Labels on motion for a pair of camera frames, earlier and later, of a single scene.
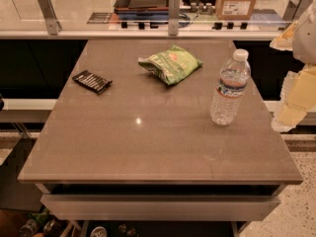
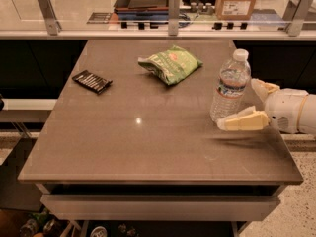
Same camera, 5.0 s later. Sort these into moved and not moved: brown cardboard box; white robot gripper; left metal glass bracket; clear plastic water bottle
Moved: white robot gripper
Not moved: clear plastic water bottle; brown cardboard box; left metal glass bracket
